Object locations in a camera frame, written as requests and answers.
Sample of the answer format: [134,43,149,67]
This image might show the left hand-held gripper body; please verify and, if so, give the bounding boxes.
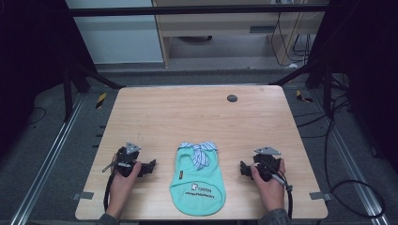
[111,141,145,178]

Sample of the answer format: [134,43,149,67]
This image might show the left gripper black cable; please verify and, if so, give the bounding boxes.
[101,160,132,214]

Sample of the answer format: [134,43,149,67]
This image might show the aluminium floor rail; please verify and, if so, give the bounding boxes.
[308,90,392,225]
[8,93,86,225]

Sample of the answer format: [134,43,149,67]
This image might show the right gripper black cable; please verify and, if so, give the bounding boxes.
[262,162,295,220]

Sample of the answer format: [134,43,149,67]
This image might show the person's right hand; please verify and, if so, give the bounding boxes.
[250,158,286,214]

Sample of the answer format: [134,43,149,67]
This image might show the person's left hand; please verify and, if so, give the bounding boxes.
[105,160,143,220]

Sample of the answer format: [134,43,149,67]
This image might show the white cabinet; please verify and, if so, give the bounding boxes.
[65,0,165,66]

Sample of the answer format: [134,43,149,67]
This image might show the black metal stand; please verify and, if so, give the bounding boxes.
[61,59,126,124]
[268,55,334,118]

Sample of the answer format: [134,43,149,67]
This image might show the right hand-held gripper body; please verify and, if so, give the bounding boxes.
[253,145,283,183]

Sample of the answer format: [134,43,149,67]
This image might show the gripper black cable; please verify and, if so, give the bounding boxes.
[262,162,295,220]
[101,160,132,214]

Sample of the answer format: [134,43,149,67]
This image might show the mint green pet shirt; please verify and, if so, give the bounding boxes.
[169,141,227,218]

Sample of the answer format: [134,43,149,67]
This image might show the black horizontal frame bar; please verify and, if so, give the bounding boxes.
[64,3,332,18]

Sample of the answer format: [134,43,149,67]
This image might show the light wooden desk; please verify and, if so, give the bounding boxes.
[151,0,328,68]

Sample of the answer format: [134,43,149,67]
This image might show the yellow black striped floor marker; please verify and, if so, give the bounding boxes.
[95,92,108,110]
[295,89,314,104]

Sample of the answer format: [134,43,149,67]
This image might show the black cables under desk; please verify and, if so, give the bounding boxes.
[269,0,314,68]

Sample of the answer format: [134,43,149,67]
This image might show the grey metal table bracket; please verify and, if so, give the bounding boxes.
[71,191,95,202]
[309,191,333,202]

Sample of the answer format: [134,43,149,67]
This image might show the black floor cable loop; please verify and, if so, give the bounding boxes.
[295,97,387,219]

